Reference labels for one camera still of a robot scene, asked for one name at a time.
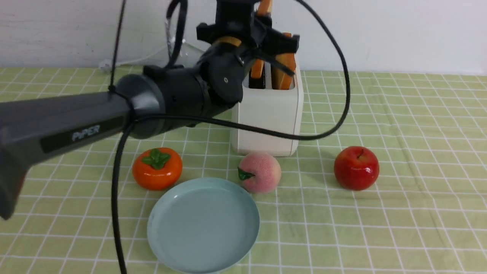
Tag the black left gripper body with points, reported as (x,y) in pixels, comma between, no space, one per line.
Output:
(237,18)

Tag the white two-slot toaster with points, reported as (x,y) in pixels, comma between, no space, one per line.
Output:
(272,109)

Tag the orange persimmon with green leaf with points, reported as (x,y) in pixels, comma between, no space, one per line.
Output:
(157,169)

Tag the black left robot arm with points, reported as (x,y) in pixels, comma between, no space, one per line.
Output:
(158,100)

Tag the red apple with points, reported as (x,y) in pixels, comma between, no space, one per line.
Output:
(356,168)

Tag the light blue round plate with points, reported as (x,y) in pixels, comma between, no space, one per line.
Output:
(203,226)

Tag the pink peach with leaf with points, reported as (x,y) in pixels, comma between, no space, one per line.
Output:
(259,173)

